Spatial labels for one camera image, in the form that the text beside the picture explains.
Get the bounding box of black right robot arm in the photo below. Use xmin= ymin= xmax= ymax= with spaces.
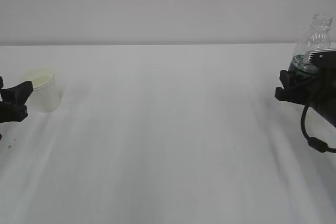
xmin=275 ymin=68 xmax=335 ymax=126

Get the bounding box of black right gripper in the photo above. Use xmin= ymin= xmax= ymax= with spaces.
xmin=275 ymin=68 xmax=335 ymax=119

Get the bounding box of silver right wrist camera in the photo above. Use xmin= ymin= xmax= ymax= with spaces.
xmin=303 ymin=48 xmax=336 ymax=69

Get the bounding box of white paper cup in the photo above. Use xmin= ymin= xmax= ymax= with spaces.
xmin=20 ymin=67 xmax=61 ymax=113

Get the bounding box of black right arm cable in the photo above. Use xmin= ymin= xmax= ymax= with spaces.
xmin=300 ymin=87 xmax=336 ymax=154

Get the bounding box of clear water bottle green label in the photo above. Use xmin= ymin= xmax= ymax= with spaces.
xmin=288 ymin=14 xmax=333 ymax=77

